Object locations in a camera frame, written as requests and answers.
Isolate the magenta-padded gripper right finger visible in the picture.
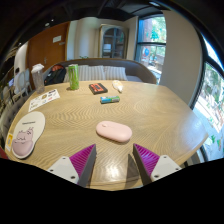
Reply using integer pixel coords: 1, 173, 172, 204
132, 143, 183, 186

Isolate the clear plastic shaker bottle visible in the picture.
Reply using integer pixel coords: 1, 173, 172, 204
30, 63, 46, 94

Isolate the green drink can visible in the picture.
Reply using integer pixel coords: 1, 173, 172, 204
67, 63, 81, 91

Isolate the pink computer mouse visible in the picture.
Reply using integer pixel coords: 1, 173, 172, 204
95, 120, 133, 144

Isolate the brown wooden door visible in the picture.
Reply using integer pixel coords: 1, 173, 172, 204
26, 21, 71, 89

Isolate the white mouse pad pink hippo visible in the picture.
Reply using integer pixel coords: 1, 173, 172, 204
11, 110, 46, 160

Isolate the arched glass-door cabinet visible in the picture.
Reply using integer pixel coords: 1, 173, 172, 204
98, 23, 129, 60

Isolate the white sticker sheet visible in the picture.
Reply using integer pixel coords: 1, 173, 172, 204
27, 88, 61, 112

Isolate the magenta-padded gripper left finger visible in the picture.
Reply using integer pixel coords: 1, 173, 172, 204
46, 143, 98, 188

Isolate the small teal pack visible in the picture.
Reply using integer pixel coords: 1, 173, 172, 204
100, 95, 121, 105

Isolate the yellow card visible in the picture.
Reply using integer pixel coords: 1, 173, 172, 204
4, 133, 14, 153

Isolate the large curved black-framed window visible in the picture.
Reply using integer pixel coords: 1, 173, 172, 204
191, 36, 224, 161

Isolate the grey curved sofa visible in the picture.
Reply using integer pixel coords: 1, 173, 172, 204
42, 57, 158, 85

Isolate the striped cushion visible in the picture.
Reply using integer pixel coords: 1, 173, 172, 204
78, 65, 107, 82
103, 65, 128, 81

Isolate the black and orange flat box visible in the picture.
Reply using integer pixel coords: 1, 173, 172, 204
88, 82, 109, 95

